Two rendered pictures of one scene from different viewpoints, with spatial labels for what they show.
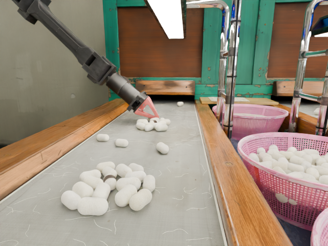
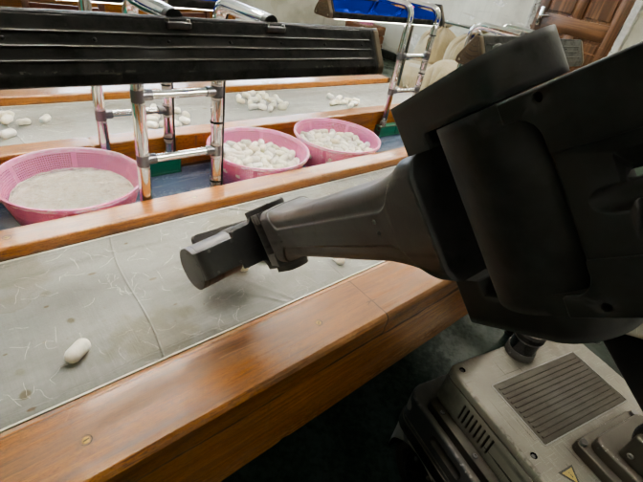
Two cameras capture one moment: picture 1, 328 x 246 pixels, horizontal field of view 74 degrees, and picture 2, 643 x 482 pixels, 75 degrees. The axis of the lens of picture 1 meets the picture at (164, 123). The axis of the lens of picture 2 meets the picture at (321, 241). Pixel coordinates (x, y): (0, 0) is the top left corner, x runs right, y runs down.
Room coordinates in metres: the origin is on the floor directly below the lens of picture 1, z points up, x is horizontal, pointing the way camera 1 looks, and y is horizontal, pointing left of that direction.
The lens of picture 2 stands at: (1.05, 0.51, 1.21)
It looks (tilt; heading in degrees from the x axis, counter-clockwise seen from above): 35 degrees down; 218
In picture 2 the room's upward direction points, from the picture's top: 11 degrees clockwise
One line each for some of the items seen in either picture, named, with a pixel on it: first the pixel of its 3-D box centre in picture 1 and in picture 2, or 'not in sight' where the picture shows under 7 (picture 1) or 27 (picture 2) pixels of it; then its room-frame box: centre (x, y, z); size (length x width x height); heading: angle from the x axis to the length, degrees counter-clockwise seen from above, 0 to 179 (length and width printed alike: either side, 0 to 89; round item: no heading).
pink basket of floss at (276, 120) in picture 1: (247, 121); (75, 195); (0.82, -0.32, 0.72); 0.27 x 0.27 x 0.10
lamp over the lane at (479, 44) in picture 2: not in sight; (532, 51); (-0.29, 0.07, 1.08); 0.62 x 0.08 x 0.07; 174
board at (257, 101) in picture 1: (235, 100); not in sight; (1.03, -0.34, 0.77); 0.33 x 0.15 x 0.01; 84
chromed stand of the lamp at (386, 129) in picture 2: not in sight; (392, 67); (-0.34, -0.41, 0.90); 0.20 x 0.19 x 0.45; 174
